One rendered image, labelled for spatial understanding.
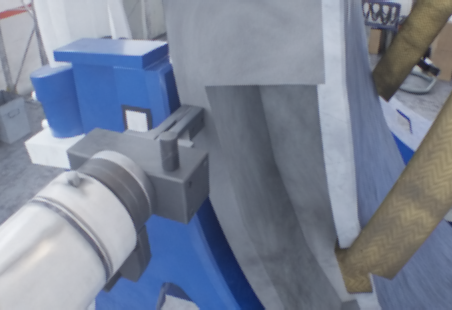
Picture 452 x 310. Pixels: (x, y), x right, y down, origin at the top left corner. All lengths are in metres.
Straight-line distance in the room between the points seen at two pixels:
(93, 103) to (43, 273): 0.39
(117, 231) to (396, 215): 0.33
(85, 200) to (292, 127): 0.41
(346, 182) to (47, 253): 0.33
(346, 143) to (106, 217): 0.26
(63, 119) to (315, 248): 0.58
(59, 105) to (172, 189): 0.51
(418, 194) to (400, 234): 0.06
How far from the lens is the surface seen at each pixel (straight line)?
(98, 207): 0.26
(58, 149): 0.79
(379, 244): 0.49
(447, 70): 8.21
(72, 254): 0.24
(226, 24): 0.39
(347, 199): 0.45
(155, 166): 0.31
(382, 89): 1.09
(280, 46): 0.38
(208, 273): 0.63
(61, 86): 0.76
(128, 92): 0.48
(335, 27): 0.36
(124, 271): 0.36
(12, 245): 0.24
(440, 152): 0.45
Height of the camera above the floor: 2.24
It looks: 32 degrees down
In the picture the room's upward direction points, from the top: straight up
